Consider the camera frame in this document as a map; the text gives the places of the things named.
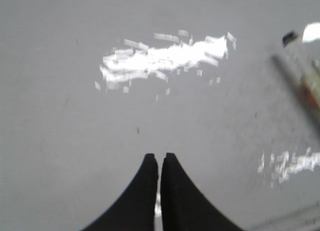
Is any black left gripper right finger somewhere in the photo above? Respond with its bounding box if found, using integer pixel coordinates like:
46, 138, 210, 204
160, 152, 241, 231

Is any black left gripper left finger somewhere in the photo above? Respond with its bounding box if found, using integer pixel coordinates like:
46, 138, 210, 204
83, 153, 158, 231

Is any white whiteboard marker pen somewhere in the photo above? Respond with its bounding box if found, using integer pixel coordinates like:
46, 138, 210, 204
271, 30, 320, 129

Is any red magnet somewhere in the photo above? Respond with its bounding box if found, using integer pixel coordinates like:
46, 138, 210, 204
301, 72, 320, 111

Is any aluminium whiteboard frame rail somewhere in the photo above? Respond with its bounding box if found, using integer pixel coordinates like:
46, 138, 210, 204
249, 201, 320, 231

